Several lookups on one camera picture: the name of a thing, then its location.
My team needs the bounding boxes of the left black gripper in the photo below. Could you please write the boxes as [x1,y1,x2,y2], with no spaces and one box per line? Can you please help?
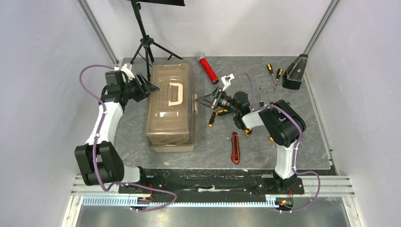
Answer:
[122,74,159,105]

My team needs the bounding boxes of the translucent brown plastic toolbox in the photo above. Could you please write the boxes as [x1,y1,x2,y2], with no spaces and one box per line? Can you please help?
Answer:
[146,60,198,153]

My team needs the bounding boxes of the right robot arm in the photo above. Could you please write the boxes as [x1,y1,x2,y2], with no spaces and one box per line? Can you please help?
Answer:
[196,87,306,193]

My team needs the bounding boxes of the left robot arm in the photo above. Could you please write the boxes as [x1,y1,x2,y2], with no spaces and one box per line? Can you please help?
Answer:
[74,69,160,186]

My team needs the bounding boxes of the black clear-lid tool case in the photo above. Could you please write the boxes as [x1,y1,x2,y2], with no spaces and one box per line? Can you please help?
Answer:
[282,54,308,90]

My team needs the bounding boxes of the yellow black screwdriver large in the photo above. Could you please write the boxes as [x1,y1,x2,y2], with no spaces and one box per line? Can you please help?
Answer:
[216,109,230,116]

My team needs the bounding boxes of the yellow black screwdriver small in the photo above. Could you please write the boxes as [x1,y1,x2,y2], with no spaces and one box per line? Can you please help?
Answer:
[208,111,217,127]

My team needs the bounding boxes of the red glitter flashlight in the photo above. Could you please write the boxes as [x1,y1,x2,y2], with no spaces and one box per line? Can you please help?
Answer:
[197,53,219,85]

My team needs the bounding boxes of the orange black utility knife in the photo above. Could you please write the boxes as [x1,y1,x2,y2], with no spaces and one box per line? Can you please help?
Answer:
[244,129,253,136]

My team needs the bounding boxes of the red black utility knife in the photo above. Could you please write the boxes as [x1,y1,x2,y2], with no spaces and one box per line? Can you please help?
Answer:
[231,132,240,165]

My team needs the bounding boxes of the yellow black screwdriver far left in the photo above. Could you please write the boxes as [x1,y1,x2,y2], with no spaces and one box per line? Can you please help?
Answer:
[266,63,276,83]

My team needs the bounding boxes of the yellow black screwdriver far right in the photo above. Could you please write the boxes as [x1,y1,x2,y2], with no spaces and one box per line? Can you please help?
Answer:
[274,68,282,91]

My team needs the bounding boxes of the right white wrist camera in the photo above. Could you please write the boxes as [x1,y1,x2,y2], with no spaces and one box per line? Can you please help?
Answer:
[221,74,235,91]

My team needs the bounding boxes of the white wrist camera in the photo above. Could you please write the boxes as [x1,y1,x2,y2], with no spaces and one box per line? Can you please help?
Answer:
[114,63,135,82]
[221,74,235,91]

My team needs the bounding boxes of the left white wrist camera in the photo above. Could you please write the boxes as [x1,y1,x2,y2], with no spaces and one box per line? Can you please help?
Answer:
[114,63,135,82]

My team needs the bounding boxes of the black camera tripod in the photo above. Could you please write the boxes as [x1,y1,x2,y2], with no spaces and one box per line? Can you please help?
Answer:
[129,0,185,81]

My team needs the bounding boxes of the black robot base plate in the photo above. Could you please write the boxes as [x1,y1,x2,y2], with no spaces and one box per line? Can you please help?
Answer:
[113,167,339,204]

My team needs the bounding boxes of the aluminium frame rail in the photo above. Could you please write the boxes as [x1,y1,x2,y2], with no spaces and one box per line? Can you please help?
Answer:
[62,176,364,227]

